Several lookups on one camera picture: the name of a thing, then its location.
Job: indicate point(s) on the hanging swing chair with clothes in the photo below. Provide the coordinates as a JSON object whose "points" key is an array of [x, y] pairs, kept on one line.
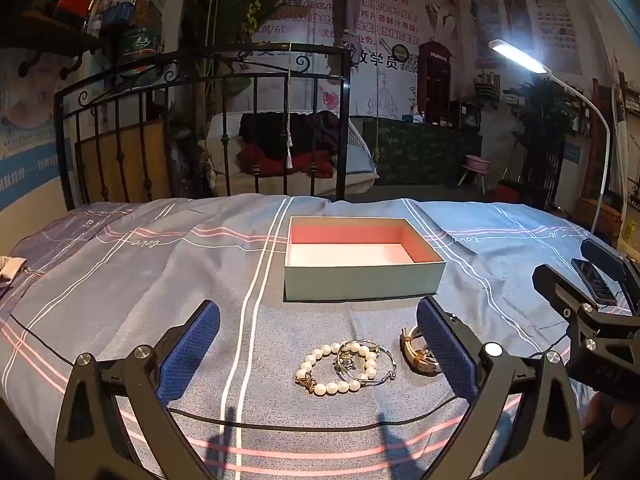
{"points": [[270, 153]]}

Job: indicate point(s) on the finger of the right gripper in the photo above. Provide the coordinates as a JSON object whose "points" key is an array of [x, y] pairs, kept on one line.
{"points": [[609, 335], [621, 269]]}

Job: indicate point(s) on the dark wall shelf with items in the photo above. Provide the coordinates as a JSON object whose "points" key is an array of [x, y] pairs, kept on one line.
{"points": [[72, 27]]}

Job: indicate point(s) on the black iron bed frame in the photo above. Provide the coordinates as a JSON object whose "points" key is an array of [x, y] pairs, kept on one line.
{"points": [[161, 72]]}

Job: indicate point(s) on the beige strap wristwatch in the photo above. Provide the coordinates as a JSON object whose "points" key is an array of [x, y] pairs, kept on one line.
{"points": [[417, 353]]}

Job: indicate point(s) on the open pink-lined gift box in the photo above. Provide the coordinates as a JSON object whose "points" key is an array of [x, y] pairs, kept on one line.
{"points": [[340, 259]]}

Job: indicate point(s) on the pink small stool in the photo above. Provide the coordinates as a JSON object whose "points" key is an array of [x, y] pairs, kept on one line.
{"points": [[477, 166]]}

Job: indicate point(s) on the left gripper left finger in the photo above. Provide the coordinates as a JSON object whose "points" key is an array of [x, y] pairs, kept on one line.
{"points": [[92, 441]]}

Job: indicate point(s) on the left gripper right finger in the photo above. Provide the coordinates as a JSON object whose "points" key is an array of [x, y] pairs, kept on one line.
{"points": [[521, 421]]}

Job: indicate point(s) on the red phone booth cabinet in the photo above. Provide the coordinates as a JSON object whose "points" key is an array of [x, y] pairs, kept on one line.
{"points": [[434, 79]]}

